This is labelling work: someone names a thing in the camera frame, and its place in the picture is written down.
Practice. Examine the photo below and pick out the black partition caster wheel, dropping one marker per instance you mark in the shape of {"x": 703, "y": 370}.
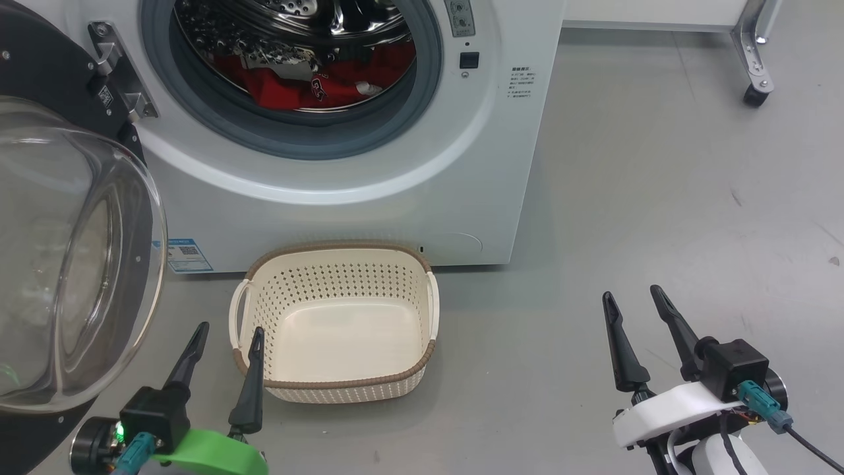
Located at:
{"x": 755, "y": 97}

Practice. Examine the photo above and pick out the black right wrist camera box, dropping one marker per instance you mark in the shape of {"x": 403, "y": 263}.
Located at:
{"x": 735, "y": 366}

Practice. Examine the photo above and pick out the black round glass washer door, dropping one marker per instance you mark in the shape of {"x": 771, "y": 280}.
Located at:
{"x": 79, "y": 264}

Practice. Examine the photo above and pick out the metal partition foot bracket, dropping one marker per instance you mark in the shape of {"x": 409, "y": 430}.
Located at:
{"x": 752, "y": 53}

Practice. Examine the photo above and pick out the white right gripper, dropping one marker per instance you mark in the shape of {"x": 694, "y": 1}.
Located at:
{"x": 666, "y": 412}

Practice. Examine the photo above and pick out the cream perforated laundry basket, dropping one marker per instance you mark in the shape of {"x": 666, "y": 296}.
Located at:
{"x": 343, "y": 336}

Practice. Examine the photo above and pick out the red and white garment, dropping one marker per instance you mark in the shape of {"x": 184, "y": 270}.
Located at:
{"x": 277, "y": 89}

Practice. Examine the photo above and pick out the white front-load washing machine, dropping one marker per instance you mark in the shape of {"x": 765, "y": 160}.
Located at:
{"x": 330, "y": 218}

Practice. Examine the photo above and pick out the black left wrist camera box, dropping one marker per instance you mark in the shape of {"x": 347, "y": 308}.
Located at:
{"x": 155, "y": 415}

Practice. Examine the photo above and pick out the white partition panel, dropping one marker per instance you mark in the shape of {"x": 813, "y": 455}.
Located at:
{"x": 646, "y": 12}

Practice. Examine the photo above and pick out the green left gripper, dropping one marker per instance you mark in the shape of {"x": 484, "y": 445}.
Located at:
{"x": 211, "y": 455}

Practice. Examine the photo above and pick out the metal washing machine door hinge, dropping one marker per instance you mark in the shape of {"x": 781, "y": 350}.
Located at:
{"x": 122, "y": 72}

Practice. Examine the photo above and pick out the blue energy label sticker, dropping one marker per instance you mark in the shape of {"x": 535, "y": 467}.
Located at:
{"x": 188, "y": 256}

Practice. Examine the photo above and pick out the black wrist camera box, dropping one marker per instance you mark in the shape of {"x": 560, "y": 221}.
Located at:
{"x": 735, "y": 366}
{"x": 155, "y": 415}

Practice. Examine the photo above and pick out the black text notice sticker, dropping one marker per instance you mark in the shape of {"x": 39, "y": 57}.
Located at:
{"x": 522, "y": 82}

